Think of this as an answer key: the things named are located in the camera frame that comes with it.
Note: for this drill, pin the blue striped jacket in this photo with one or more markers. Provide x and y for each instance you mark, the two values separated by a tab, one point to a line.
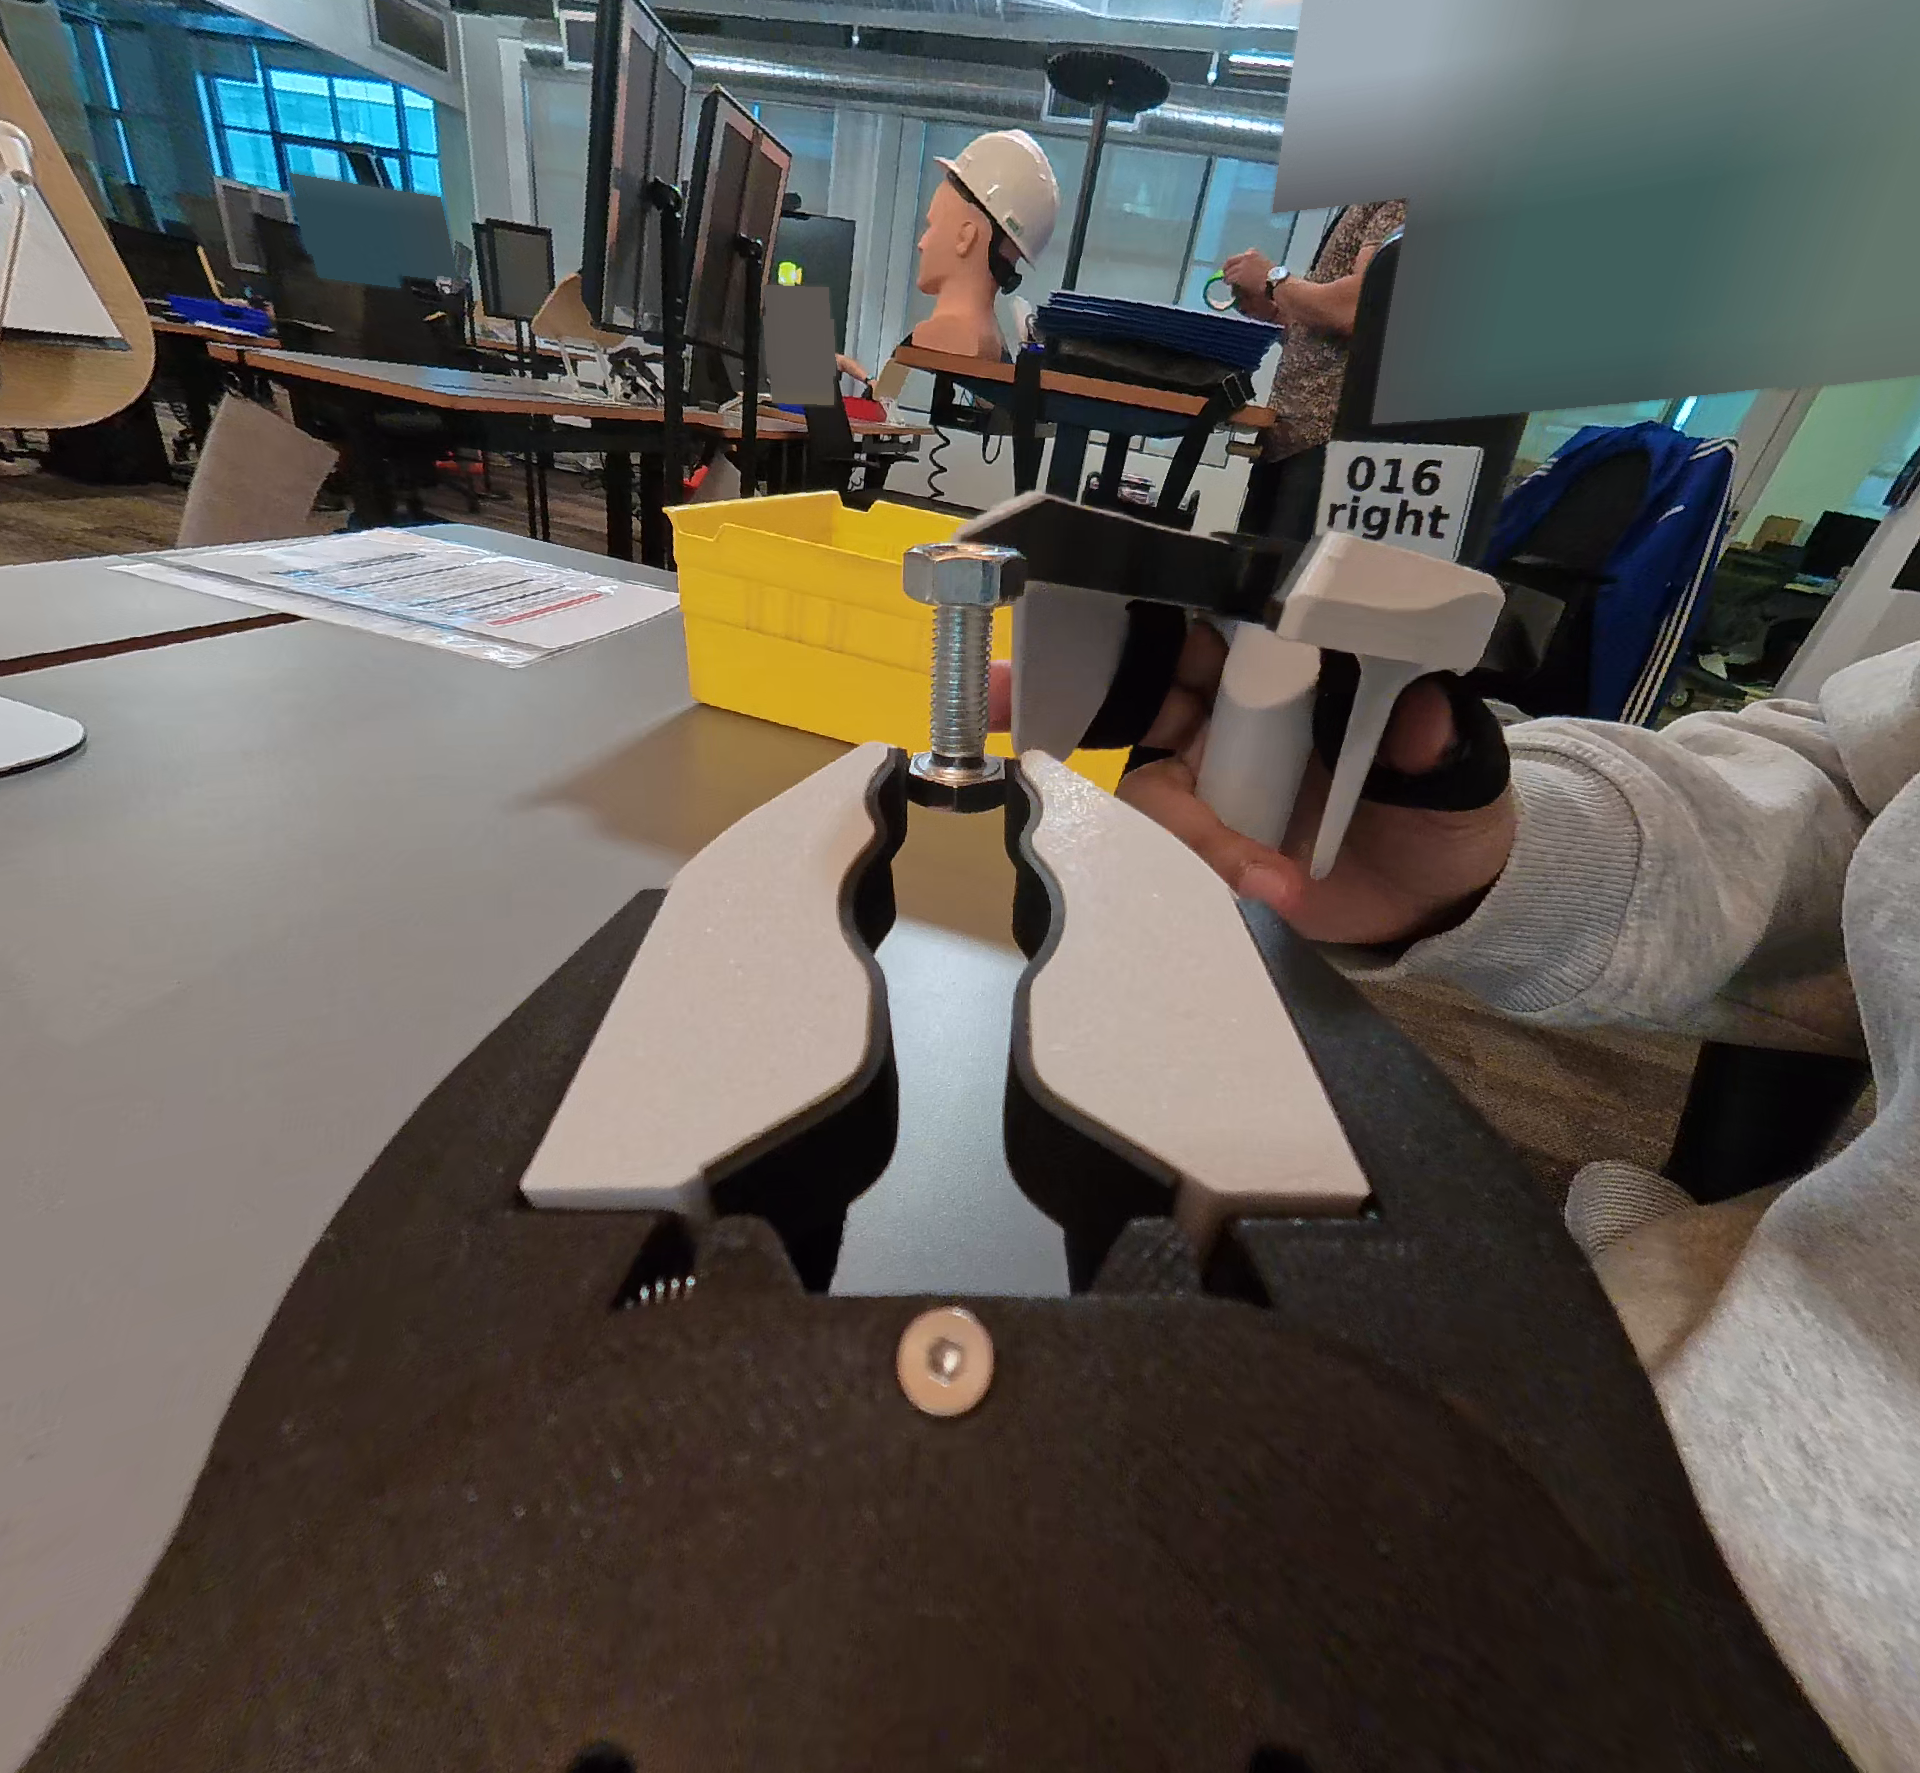
1621	558

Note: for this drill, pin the person's right hand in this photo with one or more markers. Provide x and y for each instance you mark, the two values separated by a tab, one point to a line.
1395	889

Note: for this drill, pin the steel hex bolt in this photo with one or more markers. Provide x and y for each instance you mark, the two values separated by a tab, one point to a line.
962	662

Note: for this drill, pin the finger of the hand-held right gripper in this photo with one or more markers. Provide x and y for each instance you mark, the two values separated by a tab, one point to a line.
1140	565
1395	602

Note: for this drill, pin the dark wall screen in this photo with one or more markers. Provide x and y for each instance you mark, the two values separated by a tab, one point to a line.
829	246

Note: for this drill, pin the grey desk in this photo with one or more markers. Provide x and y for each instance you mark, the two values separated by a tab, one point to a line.
300	980

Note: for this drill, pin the steel hex nut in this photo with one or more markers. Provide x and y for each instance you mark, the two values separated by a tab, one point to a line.
961	790

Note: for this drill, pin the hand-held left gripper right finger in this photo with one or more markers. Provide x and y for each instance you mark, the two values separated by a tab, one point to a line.
1185	1040

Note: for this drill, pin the black pole with disc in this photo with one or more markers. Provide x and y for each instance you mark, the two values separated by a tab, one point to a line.
1111	78

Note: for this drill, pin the yellow plastic bin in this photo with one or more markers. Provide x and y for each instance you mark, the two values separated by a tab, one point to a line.
795	602

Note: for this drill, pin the wooden document stand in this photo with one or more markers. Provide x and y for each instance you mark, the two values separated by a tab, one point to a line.
75	387

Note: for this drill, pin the white hard hat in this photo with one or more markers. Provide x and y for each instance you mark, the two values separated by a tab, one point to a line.
1005	177

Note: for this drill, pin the person's torso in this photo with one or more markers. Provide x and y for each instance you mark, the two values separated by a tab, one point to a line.
1801	1354

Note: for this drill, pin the laminated paper sheet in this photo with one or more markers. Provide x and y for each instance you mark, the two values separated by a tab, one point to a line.
405	589

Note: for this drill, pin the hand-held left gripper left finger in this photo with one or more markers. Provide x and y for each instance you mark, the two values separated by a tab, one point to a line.
705	1010

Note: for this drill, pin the long wooden-edged desk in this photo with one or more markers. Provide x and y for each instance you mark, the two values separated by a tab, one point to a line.
450	381

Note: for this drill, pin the mannequin head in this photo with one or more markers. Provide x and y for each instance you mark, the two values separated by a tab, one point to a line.
961	273

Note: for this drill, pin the person's right forearm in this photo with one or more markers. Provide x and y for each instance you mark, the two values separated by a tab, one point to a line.
1651	843

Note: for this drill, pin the stack of blue mats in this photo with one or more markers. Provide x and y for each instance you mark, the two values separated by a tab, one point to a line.
1154	327

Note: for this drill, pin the grey cardboard sheet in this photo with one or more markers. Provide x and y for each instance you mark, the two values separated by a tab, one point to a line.
254	477

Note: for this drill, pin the small black monitor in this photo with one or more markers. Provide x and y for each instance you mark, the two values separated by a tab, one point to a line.
512	271

